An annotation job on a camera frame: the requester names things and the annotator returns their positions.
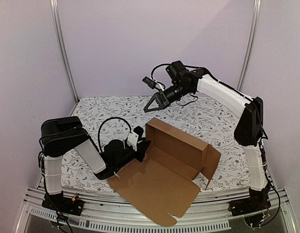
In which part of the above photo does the aluminium front rail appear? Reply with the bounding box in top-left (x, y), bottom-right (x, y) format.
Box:
top-left (17, 186), bottom-right (299, 233)

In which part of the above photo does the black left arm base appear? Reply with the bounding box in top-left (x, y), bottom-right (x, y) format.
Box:
top-left (42, 192), bottom-right (84, 216)

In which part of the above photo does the brown cardboard box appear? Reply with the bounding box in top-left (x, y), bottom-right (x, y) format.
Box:
top-left (107, 117), bottom-right (221, 227)

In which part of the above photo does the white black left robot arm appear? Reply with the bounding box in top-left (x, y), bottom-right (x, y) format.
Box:
top-left (39, 116), bottom-right (151, 211)

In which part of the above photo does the aluminium frame post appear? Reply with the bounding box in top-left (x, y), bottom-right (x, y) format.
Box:
top-left (50, 0), bottom-right (80, 104)
top-left (237, 0), bottom-right (262, 91)

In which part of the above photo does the right aluminium frame post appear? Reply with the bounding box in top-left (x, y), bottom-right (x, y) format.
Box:
top-left (237, 0), bottom-right (262, 91)

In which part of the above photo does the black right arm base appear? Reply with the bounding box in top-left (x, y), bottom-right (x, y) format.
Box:
top-left (228, 189), bottom-right (271, 216)

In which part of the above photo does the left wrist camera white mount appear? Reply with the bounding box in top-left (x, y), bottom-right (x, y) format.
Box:
top-left (127, 126), bottom-right (144, 151)

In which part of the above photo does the floral white table mat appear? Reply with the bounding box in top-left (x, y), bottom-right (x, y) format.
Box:
top-left (61, 96), bottom-right (250, 192)

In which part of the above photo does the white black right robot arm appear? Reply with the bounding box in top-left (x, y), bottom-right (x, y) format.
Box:
top-left (142, 61), bottom-right (271, 212)

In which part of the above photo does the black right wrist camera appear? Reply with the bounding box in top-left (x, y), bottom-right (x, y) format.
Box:
top-left (142, 76), bottom-right (166, 91)

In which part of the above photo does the left aluminium frame post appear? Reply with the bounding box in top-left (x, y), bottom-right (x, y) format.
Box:
top-left (50, 0), bottom-right (80, 104)

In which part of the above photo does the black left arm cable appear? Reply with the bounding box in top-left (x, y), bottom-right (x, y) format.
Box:
top-left (98, 116), bottom-right (133, 153)

